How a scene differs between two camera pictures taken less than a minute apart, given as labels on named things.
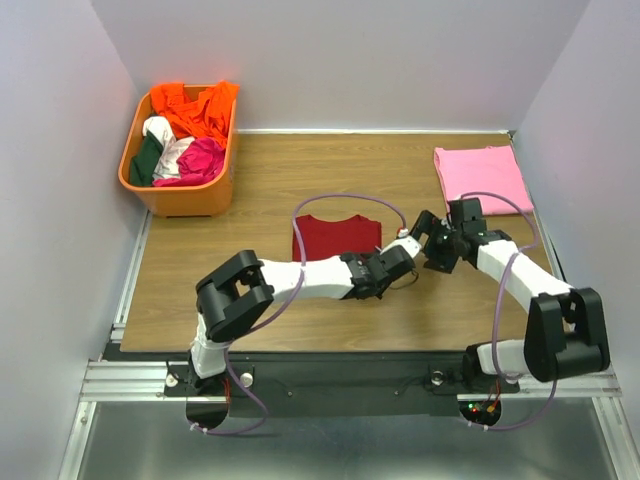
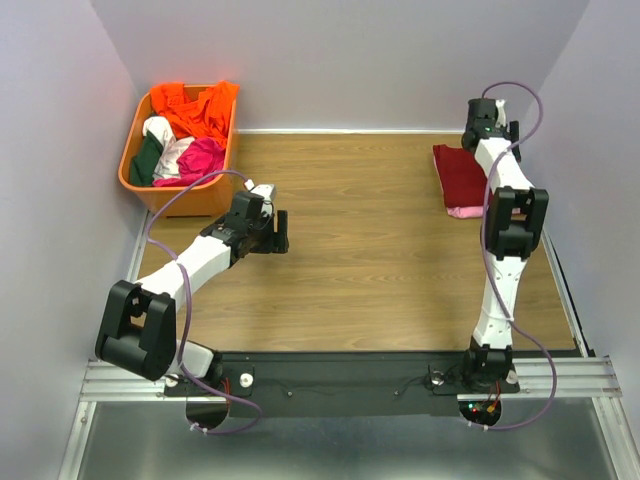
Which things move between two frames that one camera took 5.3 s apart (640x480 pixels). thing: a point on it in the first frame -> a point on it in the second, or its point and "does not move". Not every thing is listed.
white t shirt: (166, 166) does not move
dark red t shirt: (330, 239) -> (465, 184)
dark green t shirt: (143, 164) does not move
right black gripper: (427, 223) -> (514, 131)
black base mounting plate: (334, 384) does not move
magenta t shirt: (201, 162) does not move
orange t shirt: (210, 116) does not move
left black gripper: (380, 292) -> (277, 242)
